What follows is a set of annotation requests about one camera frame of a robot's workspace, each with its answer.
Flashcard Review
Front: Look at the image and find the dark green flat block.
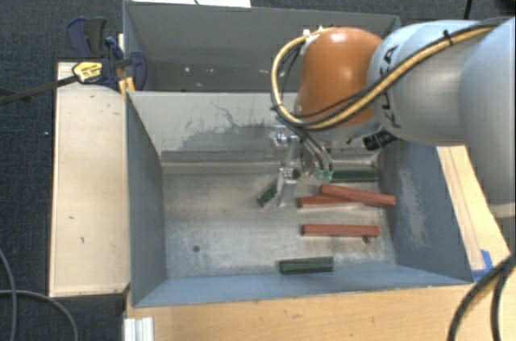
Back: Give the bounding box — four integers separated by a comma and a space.
331, 168, 381, 183
278, 256, 336, 276
256, 180, 280, 209

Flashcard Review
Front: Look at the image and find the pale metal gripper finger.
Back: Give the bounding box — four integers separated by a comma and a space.
281, 168, 298, 208
275, 168, 285, 208

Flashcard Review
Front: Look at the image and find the grey metal bin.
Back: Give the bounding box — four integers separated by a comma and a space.
122, 0, 475, 309

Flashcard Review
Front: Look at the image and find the pale wood board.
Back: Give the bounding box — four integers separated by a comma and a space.
48, 61, 132, 298

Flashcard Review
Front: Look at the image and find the black cylinder on white bracket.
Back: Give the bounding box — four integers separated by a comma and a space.
361, 131, 395, 152

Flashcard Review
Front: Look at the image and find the red-brown flat block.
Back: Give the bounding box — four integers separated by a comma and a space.
297, 195, 356, 210
301, 222, 381, 240
319, 184, 397, 209

